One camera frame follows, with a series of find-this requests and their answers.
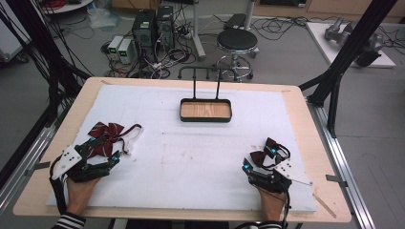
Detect dark red bow tie black strap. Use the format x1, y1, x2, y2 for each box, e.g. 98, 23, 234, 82
249, 136, 291, 170

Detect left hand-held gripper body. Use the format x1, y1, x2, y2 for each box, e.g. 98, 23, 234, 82
52, 144, 112, 183

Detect flat black device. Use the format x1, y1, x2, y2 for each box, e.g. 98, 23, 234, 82
224, 12, 248, 31

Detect hand-held gripper black cable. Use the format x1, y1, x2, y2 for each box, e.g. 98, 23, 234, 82
280, 186, 292, 229
49, 155, 70, 216

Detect black frame post with cables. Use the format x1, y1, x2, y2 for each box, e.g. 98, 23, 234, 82
0, 0, 94, 135

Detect aluminium rail with clamp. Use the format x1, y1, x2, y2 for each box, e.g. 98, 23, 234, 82
0, 98, 76, 215
306, 95, 377, 229

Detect large black computer tower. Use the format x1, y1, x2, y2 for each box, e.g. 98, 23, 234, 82
131, 9, 158, 63

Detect clear plastic bag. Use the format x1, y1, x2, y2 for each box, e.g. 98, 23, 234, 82
87, 5, 122, 31

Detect black frame post with brace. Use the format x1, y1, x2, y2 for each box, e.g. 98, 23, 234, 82
298, 0, 399, 139

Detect right hand-held gripper black cable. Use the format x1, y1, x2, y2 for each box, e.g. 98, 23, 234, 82
280, 186, 292, 229

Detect person's left hand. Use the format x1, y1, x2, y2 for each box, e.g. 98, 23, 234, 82
66, 177, 101, 218

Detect white floor board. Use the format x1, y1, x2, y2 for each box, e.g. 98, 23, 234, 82
305, 21, 397, 70

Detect black hook rack wooden base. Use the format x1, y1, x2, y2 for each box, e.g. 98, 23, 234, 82
177, 66, 239, 124

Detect grey desk leg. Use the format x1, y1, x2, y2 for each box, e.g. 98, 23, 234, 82
190, 0, 207, 62

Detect left hand-held gripper black cable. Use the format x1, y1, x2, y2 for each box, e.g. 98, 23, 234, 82
49, 155, 70, 216

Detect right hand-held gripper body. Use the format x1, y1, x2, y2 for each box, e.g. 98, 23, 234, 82
248, 158, 313, 195

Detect striped red bow tie white strap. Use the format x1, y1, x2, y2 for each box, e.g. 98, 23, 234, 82
87, 121, 144, 158

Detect white round table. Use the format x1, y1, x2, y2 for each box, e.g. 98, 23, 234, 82
40, 0, 96, 15

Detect tangle of floor cables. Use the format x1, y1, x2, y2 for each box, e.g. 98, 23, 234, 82
100, 3, 204, 80

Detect slim black computer tower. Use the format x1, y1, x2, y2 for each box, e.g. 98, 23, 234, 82
155, 5, 177, 52

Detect black round stool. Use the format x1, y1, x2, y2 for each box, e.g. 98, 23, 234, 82
214, 28, 261, 81

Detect white power supply unit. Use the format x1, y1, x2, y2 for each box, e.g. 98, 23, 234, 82
117, 38, 135, 66
107, 34, 125, 61

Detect person's dark trousers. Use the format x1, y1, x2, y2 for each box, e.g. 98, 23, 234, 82
124, 219, 231, 229

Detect white foam mat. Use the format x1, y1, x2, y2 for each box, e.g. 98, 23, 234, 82
46, 83, 318, 214

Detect person's right hand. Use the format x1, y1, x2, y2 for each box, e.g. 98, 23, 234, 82
258, 187, 287, 222

